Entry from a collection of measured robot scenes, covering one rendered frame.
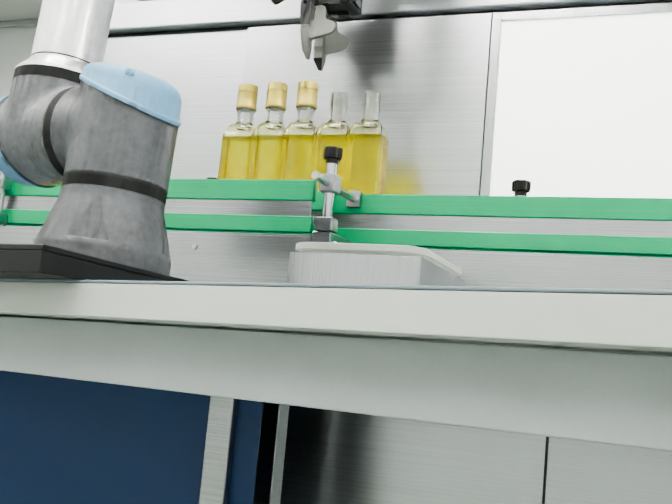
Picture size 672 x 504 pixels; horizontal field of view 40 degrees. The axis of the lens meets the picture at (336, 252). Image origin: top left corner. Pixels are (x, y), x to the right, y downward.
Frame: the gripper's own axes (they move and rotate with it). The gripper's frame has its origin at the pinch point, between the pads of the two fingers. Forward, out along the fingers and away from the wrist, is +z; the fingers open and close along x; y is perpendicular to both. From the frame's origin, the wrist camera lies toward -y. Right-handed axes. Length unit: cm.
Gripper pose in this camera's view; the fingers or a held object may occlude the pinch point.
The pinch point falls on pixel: (310, 57)
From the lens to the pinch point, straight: 159.0
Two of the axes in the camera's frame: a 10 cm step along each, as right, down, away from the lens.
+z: -0.9, 9.9, -1.3
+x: 3.4, 1.6, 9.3
